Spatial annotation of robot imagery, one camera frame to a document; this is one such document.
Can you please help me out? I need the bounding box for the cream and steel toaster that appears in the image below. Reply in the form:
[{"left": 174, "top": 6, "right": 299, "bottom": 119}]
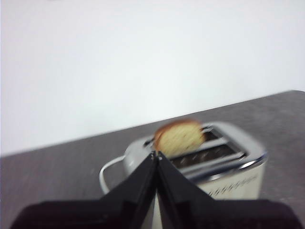
[{"left": 122, "top": 121, "right": 268, "bottom": 229}]

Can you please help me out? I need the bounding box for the toasted bread slice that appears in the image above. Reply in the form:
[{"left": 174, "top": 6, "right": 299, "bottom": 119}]
[{"left": 153, "top": 119, "right": 208, "bottom": 158}]

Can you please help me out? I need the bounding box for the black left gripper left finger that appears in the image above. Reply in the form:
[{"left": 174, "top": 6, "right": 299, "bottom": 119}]
[{"left": 13, "top": 152, "right": 158, "bottom": 229}]

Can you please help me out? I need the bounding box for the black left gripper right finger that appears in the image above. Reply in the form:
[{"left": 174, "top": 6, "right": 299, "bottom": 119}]
[{"left": 156, "top": 151, "right": 299, "bottom": 229}]

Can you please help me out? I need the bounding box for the white toaster power cord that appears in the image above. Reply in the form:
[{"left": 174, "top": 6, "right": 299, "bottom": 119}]
[{"left": 99, "top": 156, "right": 127, "bottom": 194}]

